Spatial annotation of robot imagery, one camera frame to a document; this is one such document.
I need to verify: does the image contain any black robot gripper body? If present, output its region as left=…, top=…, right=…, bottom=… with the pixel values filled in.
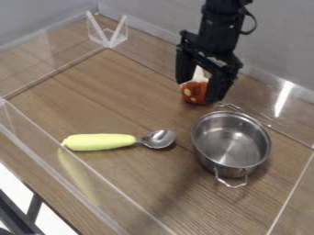
left=178, top=30, right=243, bottom=75

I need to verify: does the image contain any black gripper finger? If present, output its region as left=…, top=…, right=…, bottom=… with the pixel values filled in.
left=204, top=73, right=237, bottom=105
left=175, top=47, right=196, bottom=84

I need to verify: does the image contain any red white toy mushroom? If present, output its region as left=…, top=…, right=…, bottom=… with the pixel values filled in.
left=180, top=66, right=208, bottom=105

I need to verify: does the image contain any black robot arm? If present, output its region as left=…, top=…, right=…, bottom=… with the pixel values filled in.
left=175, top=0, right=258, bottom=105

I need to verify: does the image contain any stainless steel pot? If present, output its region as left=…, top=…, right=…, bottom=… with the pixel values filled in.
left=191, top=110, right=271, bottom=189

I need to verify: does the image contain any clear acrylic corner bracket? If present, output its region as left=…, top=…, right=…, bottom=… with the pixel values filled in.
left=86, top=11, right=128, bottom=49

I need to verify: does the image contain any spoon with yellow handle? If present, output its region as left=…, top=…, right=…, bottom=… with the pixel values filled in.
left=61, top=130, right=176, bottom=151

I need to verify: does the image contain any clear acrylic enclosure wall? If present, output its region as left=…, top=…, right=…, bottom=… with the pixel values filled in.
left=0, top=0, right=314, bottom=235

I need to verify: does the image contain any black metal table frame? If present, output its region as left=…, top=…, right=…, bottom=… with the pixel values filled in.
left=0, top=189, right=45, bottom=235

